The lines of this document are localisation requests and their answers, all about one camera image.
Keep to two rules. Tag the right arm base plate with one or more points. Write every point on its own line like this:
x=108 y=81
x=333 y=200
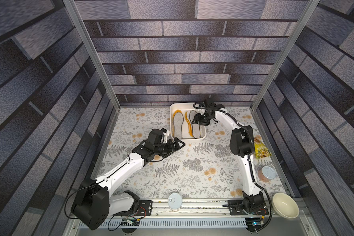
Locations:
x=236 y=207

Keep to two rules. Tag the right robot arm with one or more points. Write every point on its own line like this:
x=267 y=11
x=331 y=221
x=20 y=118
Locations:
x=243 y=147

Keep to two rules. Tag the white plastic storage box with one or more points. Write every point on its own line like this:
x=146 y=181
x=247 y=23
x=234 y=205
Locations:
x=181 y=126

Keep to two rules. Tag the round tin can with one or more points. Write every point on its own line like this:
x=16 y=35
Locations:
x=266 y=174

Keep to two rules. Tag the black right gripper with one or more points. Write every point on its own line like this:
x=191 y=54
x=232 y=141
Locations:
x=203 y=117

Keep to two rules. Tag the cream ceramic bowl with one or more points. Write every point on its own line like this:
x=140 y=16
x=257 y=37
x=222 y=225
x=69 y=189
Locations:
x=285 y=206

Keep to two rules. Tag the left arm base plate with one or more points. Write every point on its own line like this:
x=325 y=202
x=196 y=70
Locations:
x=143 y=208

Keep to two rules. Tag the grey insole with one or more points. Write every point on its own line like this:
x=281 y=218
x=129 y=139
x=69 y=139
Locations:
x=178 y=125
x=195 y=127

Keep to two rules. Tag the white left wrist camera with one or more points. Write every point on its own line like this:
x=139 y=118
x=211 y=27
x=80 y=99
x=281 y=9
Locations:
x=166 y=134

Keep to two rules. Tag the aluminium front rail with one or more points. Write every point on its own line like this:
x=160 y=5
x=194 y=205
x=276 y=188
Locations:
x=191 y=206

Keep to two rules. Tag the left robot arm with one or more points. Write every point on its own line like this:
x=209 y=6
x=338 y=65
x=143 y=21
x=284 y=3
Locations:
x=105 y=185

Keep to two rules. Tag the yellow snack bag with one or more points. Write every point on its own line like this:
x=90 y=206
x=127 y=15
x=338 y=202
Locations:
x=261 y=151

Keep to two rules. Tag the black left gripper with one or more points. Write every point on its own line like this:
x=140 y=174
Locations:
x=176 y=146

